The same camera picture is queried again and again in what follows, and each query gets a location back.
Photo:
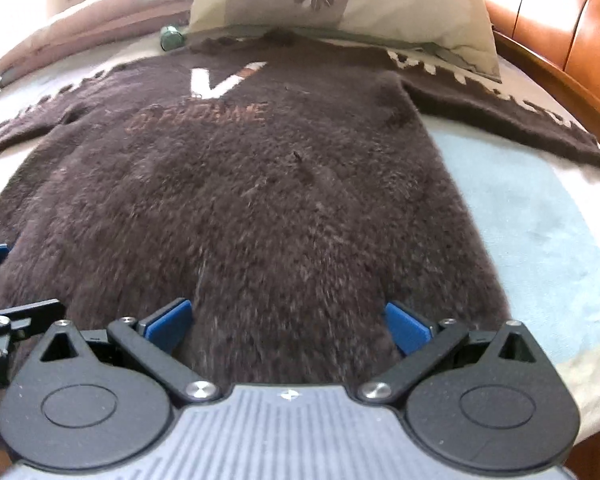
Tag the green bottle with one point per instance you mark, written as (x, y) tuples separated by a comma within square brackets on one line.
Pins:
[(171, 39)]

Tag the wooden bed headboard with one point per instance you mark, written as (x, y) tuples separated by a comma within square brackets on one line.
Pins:
[(570, 35)]

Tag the floral patchwork pillow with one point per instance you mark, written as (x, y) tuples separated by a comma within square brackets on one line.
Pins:
[(405, 5)]

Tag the brown fuzzy lettered sweater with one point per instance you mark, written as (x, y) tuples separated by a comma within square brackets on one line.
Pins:
[(260, 200)]

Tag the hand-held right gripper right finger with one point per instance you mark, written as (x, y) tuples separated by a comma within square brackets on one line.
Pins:
[(405, 327)]

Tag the pink folded quilt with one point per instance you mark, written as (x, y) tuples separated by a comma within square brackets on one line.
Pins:
[(90, 25)]

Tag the striped pastel bed sheet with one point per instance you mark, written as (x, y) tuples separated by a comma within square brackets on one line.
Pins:
[(520, 220)]

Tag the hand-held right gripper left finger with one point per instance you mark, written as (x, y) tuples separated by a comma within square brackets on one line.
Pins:
[(167, 325)]

